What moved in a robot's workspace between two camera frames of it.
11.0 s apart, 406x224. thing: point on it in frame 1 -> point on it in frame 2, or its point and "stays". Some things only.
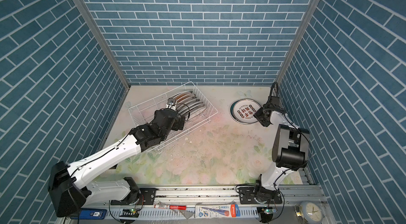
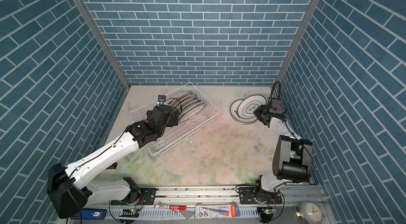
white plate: [242, 111] stays
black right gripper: [258, 113] stays
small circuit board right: [269, 210] stays
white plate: [192, 113] -> [248, 104]
